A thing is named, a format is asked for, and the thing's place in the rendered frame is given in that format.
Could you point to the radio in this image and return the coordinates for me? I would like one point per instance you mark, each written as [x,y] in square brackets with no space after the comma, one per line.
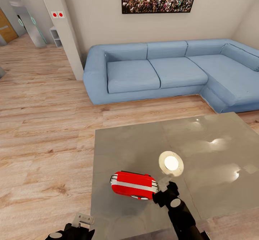
[135,185]

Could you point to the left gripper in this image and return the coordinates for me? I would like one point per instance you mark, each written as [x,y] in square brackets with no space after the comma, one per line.
[80,233]

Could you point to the electric switch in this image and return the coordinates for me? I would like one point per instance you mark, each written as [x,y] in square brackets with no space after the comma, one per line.
[60,14]
[55,14]

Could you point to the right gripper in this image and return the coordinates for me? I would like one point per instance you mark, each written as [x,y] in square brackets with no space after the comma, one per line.
[160,197]

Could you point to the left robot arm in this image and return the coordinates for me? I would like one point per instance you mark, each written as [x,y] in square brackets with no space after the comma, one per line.
[74,231]

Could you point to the sofa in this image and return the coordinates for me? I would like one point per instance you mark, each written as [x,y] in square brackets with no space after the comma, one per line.
[224,72]

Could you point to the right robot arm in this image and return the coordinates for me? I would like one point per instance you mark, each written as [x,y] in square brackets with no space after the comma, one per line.
[180,217]

